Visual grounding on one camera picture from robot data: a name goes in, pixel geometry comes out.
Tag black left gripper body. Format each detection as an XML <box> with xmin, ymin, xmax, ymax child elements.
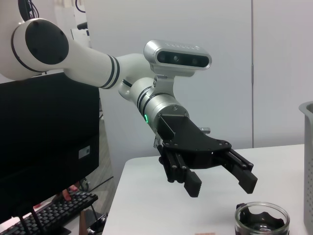
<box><xmin>156</xmin><ymin>114</ymin><xmax>232</xmax><ymax>169</ymax></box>

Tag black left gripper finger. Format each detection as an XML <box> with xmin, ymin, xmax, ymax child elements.
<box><xmin>157</xmin><ymin>146</ymin><xmax>203</xmax><ymax>198</ymax></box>
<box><xmin>212</xmin><ymin>148</ymin><xmax>259</xmax><ymax>194</ymax></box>

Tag glass teacup black holder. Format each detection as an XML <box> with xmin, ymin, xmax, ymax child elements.
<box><xmin>234</xmin><ymin>201</ymin><xmax>291</xmax><ymax>235</ymax></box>

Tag grey perforated storage bin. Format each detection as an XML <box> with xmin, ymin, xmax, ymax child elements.
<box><xmin>298</xmin><ymin>100</ymin><xmax>313</xmax><ymax>230</ymax></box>

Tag person hand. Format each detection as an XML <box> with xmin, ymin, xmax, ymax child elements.
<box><xmin>61</xmin><ymin>185</ymin><xmax>79</xmax><ymax>200</ymax></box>

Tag black computer keyboard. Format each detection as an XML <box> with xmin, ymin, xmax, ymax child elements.
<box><xmin>0</xmin><ymin>190</ymin><xmax>98</xmax><ymax>235</ymax></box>

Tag black computer monitor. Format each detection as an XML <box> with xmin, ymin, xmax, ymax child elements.
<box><xmin>0</xmin><ymin>72</ymin><xmax>101</xmax><ymax>235</ymax></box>

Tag black hanging cables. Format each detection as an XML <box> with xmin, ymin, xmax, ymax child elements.
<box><xmin>21</xmin><ymin>0</ymin><xmax>41</xmax><ymax>22</ymax></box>

